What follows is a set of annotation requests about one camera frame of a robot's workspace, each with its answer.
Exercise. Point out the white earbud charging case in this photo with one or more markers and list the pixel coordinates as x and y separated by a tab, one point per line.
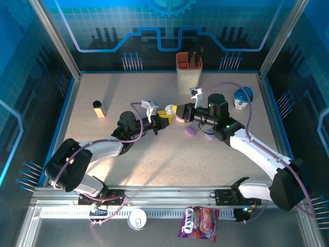
169	110

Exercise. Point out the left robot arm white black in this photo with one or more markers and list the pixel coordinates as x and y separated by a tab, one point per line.
66	164

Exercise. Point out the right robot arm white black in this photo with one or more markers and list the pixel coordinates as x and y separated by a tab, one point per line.
259	154

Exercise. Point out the white cup blue lid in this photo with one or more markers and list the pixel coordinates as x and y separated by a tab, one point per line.
241	101

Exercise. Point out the wooden bottle black cap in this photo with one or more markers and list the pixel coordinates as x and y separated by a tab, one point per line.
100	112

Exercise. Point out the beige utensil holder orange top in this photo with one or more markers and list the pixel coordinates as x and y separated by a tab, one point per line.
187	79

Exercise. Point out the purple candy bag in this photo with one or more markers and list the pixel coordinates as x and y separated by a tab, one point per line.
200	221

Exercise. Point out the black control box green light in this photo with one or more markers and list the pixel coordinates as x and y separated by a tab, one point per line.
242	215

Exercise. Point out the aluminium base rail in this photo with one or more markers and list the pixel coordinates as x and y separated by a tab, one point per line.
167	191

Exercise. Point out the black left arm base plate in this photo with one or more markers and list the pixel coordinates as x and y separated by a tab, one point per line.
115	193

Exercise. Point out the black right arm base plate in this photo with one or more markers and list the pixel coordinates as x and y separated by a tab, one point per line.
222	196

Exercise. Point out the aluminium frame post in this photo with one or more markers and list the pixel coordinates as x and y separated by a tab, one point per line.
280	38
57	38

